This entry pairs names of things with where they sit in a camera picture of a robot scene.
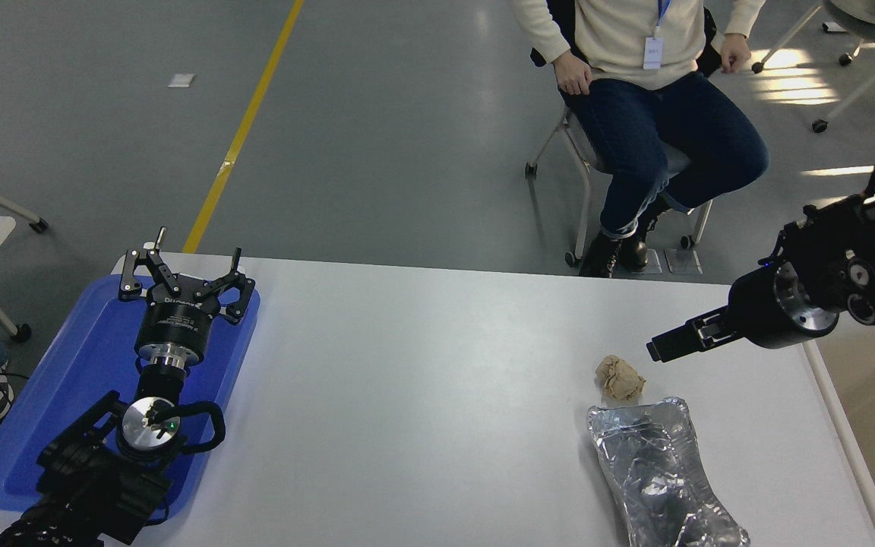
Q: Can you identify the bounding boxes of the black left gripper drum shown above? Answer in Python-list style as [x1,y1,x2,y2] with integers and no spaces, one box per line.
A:
[136,291,214,354]

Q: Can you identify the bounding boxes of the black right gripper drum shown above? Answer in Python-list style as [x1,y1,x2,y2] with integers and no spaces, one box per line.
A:
[728,262,826,350]

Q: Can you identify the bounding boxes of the person's left hand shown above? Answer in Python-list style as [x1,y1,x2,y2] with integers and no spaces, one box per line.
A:
[720,34,752,74]

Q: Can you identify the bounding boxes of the person's right hand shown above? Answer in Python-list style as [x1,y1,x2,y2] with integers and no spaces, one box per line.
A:
[554,55,592,96]

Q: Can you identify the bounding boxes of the crumpled tan paper ball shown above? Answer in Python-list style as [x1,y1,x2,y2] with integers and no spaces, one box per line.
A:
[595,355,646,402]

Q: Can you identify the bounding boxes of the blue plastic tray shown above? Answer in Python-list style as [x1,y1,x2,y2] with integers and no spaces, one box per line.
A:
[0,273,261,525]

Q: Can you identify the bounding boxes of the wheeled chair with black backrest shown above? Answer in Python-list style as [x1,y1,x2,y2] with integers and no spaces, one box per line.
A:
[525,0,723,268]

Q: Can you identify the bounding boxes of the person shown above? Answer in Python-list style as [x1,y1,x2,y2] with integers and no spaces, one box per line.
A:
[510,0,770,278]

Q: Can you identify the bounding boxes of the blue badge on lanyard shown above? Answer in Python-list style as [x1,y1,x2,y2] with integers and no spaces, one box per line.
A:
[643,0,672,71]

